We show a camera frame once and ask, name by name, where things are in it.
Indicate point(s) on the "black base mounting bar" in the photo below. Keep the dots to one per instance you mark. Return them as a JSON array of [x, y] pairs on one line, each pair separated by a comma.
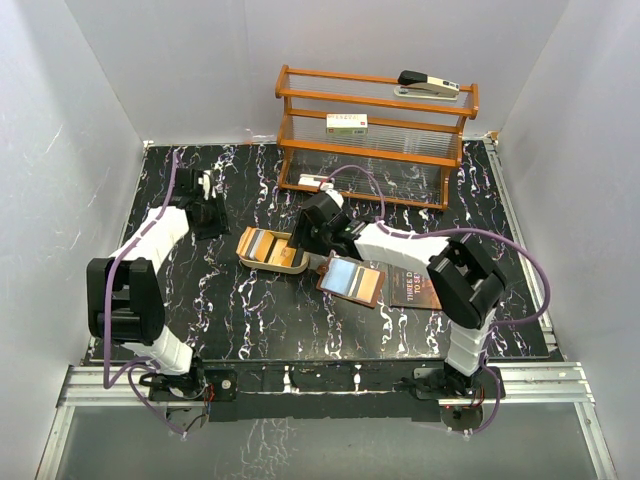
[[423, 391]]

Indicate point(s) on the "orange wooden shelf rack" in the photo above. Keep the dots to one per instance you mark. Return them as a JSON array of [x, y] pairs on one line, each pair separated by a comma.
[[413, 146]]

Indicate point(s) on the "dark book three days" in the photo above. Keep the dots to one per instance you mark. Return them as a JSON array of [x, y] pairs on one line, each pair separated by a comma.
[[412, 290]]

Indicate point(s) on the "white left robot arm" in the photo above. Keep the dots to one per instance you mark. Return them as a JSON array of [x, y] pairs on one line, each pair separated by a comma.
[[125, 304]]

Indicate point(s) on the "black and beige stapler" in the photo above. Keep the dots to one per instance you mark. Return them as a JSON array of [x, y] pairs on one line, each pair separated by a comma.
[[412, 84]]

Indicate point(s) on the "small white box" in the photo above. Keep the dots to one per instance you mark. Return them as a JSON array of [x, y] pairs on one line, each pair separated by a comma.
[[319, 182]]

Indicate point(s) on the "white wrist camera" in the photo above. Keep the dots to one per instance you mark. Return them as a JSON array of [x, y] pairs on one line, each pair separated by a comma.
[[206, 181], [335, 195]]

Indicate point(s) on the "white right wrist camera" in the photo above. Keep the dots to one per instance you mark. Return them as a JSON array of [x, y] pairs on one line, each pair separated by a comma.
[[335, 195]]

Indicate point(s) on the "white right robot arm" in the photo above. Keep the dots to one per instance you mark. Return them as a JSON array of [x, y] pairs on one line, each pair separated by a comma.
[[467, 281]]

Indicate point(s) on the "brown leather card holder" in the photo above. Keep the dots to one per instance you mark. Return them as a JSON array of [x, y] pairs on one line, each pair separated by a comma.
[[337, 276]]

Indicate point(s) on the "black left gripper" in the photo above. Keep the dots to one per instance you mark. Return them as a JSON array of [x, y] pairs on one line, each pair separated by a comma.
[[221, 226]]

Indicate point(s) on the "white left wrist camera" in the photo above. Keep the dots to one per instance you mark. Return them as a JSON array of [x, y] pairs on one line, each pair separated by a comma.
[[206, 181]]

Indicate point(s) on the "beige oval card tray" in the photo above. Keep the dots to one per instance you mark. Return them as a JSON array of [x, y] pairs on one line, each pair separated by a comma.
[[301, 263]]

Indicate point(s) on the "white staples box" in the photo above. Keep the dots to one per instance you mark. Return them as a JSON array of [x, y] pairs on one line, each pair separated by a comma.
[[343, 124]]

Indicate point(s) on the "gold credit card black stripe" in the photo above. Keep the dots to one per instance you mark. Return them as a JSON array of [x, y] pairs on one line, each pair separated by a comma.
[[365, 286]]

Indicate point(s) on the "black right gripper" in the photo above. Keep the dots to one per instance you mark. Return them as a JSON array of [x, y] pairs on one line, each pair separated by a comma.
[[301, 237]]

